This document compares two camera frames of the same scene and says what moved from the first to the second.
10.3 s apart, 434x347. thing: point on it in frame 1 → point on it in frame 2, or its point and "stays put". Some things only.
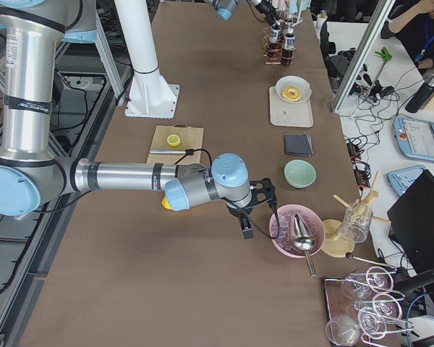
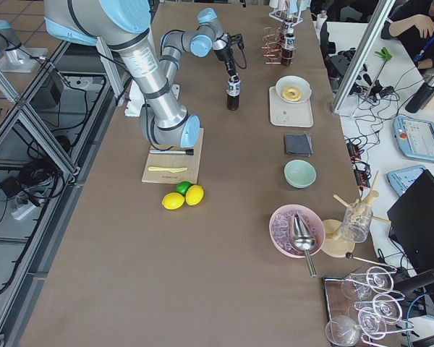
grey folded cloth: x=299 y=144 stays put
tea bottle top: x=274 y=37 → x=233 y=92
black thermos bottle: x=419 y=98 stays put
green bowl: x=299 y=173 stays put
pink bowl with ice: x=283 y=243 stays put
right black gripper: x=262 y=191 → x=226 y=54
